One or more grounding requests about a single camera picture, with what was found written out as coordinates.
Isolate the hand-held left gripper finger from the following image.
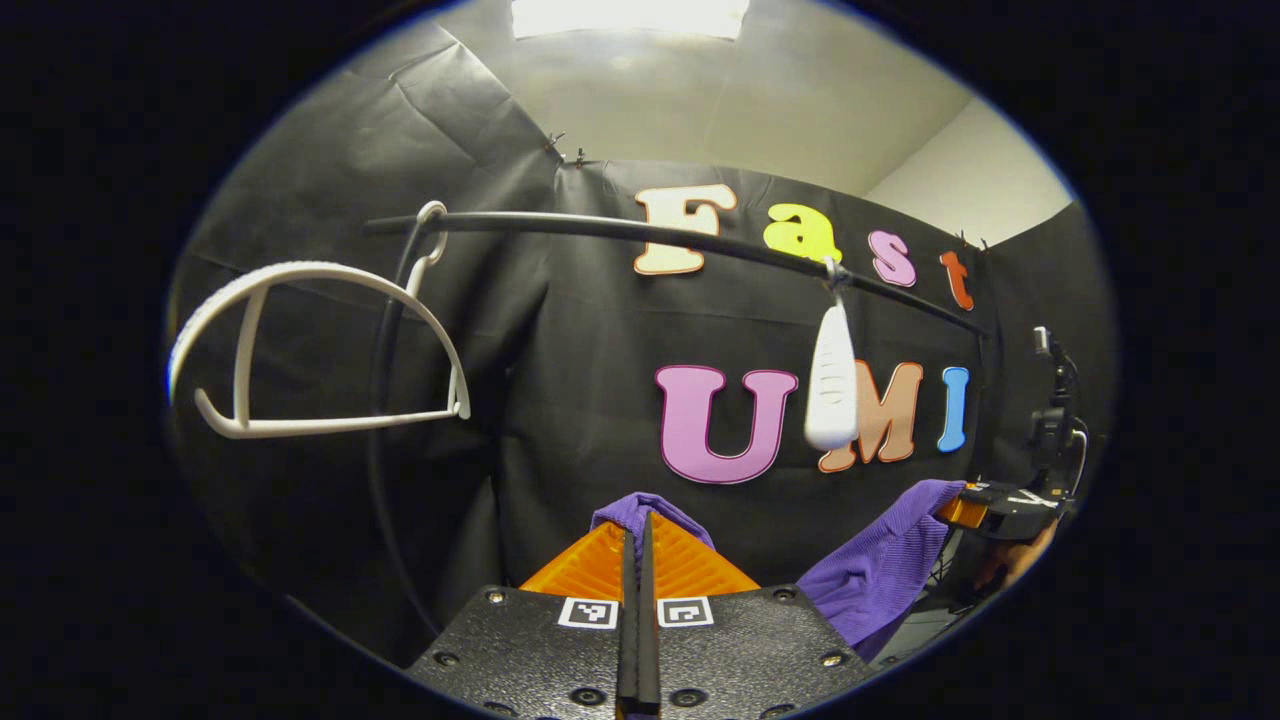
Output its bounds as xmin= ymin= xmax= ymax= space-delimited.
xmin=640 ymin=510 xmax=881 ymax=719
xmin=405 ymin=520 xmax=639 ymax=720

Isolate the purple ribbed shirt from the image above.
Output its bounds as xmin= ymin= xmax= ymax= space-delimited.
xmin=590 ymin=478 xmax=968 ymax=663

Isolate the white plastic hanger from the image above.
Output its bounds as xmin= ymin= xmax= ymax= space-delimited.
xmin=167 ymin=200 xmax=473 ymax=441
xmin=803 ymin=258 xmax=861 ymax=453

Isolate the black clothes rack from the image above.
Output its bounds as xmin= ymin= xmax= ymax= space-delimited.
xmin=362 ymin=208 xmax=993 ymax=641

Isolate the ceiling light panel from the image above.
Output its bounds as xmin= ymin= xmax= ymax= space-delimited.
xmin=510 ymin=0 xmax=751 ymax=41

